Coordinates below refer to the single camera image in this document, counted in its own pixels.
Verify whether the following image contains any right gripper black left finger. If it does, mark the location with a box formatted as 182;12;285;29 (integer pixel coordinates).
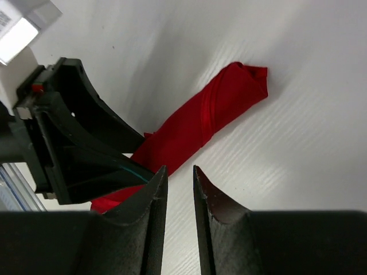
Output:
1;167;168;274

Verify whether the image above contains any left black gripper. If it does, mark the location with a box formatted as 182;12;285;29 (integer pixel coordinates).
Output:
1;57;154;205

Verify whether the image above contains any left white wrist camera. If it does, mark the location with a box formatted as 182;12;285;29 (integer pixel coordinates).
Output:
0;0;64;115

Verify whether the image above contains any aluminium front rail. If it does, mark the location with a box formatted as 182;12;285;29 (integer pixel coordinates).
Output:
1;163;46;211

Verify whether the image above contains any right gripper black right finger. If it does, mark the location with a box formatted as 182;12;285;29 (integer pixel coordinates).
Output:
193;166;366;274

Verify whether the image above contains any red cloth napkin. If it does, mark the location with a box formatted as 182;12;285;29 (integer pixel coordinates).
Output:
91;61;270;214

